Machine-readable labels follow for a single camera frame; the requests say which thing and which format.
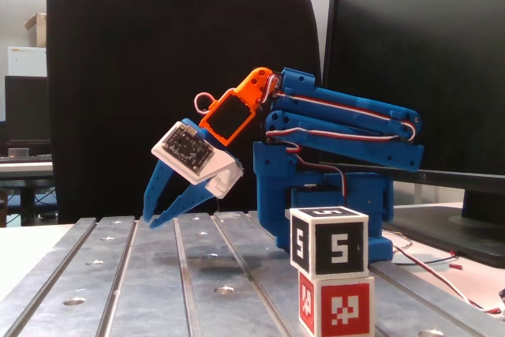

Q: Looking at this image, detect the white background desk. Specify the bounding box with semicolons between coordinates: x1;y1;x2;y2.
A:
0;161;54;227

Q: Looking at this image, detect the small distant black monitor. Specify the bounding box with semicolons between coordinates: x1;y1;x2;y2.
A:
4;75;51;144

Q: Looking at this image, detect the black office chair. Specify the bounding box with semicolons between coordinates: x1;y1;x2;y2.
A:
46;0;323;224

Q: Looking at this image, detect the white cabinet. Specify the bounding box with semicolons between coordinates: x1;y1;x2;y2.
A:
7;47;47;77

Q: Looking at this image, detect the brown cardboard box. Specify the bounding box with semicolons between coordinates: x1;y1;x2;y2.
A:
24;12;47;48

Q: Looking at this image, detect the aluminium slotted base plate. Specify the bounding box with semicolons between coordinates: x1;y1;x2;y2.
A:
0;212;505;337

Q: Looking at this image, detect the black cube with white five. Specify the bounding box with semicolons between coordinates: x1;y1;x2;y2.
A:
290;206;370;279

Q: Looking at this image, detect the red white cable on table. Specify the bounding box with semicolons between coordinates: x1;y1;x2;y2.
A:
388;230;505;316

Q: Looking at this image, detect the blue gripper body with servo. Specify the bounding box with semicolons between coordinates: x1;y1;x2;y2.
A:
181;118;238;163

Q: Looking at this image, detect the red cube with white pattern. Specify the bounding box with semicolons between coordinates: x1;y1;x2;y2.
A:
297;271;376;337

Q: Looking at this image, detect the red white arm servo cable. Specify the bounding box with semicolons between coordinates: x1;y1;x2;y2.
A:
264;72;420;212

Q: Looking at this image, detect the white camera mount with board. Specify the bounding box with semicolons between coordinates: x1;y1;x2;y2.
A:
151;119;245;200

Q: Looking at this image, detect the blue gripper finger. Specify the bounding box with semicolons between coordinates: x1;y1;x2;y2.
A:
142;158;177;224
148;182;219;230

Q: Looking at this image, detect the black Dell monitor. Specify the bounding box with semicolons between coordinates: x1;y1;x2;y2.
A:
321;0;505;269

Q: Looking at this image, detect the black keyboard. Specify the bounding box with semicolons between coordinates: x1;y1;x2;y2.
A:
0;154;53;163

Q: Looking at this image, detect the red white wrist cable loop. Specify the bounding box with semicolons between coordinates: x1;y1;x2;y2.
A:
194;92;218;114

